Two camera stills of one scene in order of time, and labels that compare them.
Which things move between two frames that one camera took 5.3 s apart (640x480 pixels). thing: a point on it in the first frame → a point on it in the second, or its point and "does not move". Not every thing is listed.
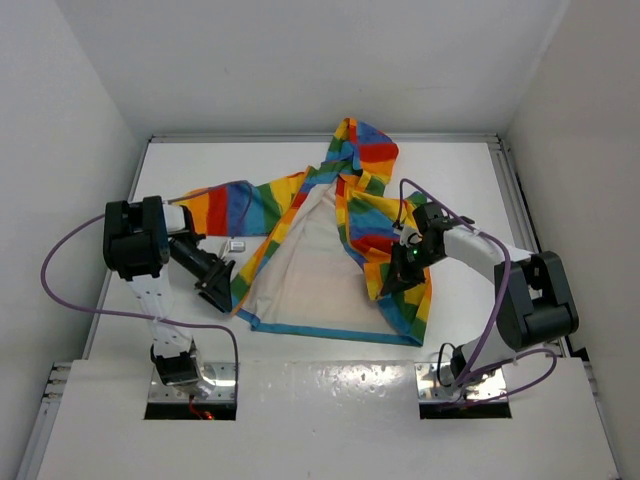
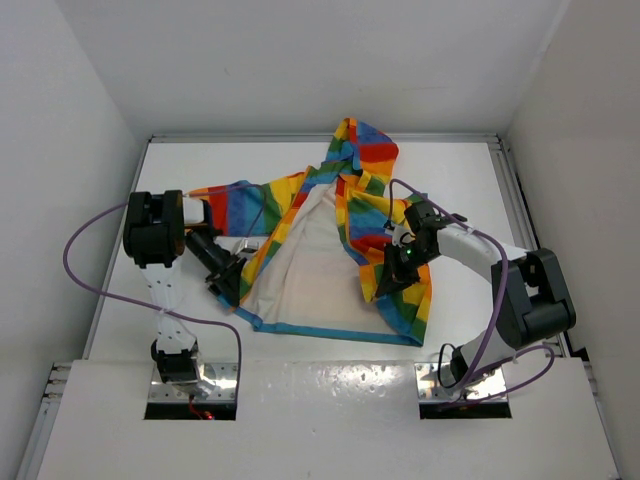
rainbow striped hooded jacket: [329, 233] does not move
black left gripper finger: [224, 305] → [225, 293]
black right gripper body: [423, 258] does not move
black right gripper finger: [400, 280] does not move
